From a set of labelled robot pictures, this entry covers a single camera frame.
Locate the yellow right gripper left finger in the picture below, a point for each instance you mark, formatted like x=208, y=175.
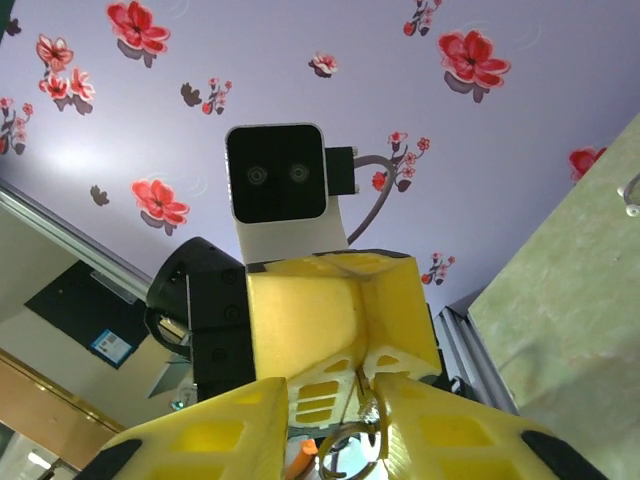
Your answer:
x=200, y=440

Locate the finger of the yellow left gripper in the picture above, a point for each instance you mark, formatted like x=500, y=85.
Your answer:
x=300, y=320
x=400, y=310

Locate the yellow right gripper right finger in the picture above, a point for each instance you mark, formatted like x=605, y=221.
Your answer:
x=450, y=435

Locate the small metal key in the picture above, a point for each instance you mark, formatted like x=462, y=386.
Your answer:
x=367, y=400

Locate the orange plastic piece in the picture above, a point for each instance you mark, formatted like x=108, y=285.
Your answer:
x=302, y=457

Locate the black panel with blue label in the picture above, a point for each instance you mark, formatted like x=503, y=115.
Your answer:
x=85, y=310

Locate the brown wooden cabinet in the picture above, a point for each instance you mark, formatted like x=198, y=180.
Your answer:
x=45, y=400

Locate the transparent plastic loop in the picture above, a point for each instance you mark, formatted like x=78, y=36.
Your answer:
x=631, y=197

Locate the aluminium frame rail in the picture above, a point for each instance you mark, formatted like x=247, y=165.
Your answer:
x=475, y=355
x=65, y=235

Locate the white black wrist camera box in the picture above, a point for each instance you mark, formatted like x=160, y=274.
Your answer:
x=280, y=175

